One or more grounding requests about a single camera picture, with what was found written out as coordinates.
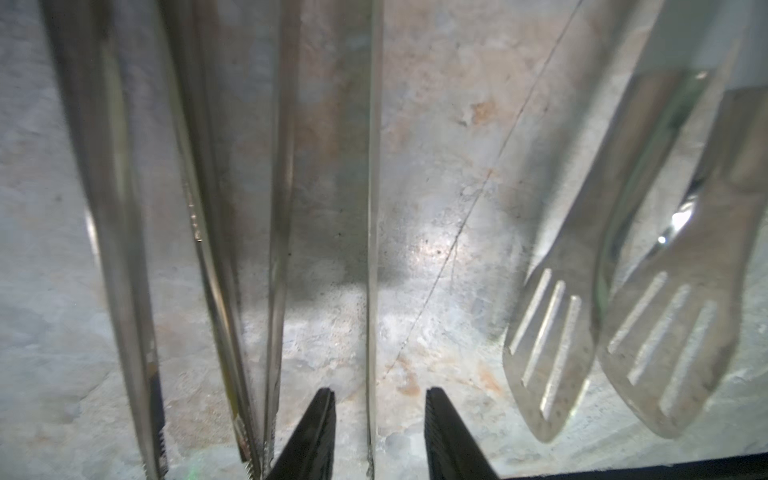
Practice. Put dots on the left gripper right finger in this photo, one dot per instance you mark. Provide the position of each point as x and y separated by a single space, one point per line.
452 453

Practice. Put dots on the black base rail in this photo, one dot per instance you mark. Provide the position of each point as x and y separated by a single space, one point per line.
730 468

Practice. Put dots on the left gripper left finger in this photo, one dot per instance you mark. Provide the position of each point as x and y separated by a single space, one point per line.
309 453

